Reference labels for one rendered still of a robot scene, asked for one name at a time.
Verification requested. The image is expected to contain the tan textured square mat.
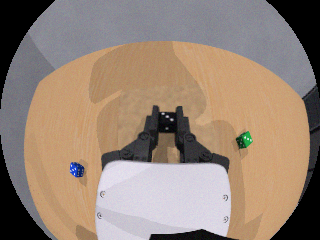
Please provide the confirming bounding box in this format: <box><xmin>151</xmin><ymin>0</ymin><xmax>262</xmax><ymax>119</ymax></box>
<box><xmin>118</xmin><ymin>85</ymin><xmax>218</xmax><ymax>163</ymax></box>

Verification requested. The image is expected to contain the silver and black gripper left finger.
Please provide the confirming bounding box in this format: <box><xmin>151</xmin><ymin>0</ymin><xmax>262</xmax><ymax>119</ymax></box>
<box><xmin>101</xmin><ymin>105</ymin><xmax>159</xmax><ymax>171</ymax></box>

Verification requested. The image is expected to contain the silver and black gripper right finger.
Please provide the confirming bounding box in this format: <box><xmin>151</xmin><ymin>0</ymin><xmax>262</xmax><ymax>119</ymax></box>
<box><xmin>175</xmin><ymin>106</ymin><xmax>230</xmax><ymax>174</ymax></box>

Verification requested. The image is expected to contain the green die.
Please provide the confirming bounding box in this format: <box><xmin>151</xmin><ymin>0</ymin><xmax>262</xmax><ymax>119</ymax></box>
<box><xmin>236</xmin><ymin>131</ymin><xmax>253</xmax><ymax>149</ymax></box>

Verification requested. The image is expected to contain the blue die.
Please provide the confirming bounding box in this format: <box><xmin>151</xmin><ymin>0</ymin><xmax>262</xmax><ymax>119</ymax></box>
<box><xmin>70</xmin><ymin>162</ymin><xmax>84</xmax><ymax>178</ymax></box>

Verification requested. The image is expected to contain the black die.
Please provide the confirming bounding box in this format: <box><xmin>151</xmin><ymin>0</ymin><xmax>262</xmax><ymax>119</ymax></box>
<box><xmin>159</xmin><ymin>112</ymin><xmax>176</xmax><ymax>133</ymax></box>

